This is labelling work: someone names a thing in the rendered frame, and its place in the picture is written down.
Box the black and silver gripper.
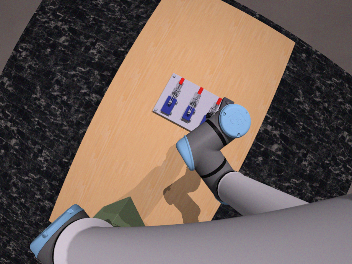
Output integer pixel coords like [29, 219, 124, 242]
[206, 113, 213, 120]

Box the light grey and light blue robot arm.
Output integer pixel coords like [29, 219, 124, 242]
[30, 97, 352, 264]

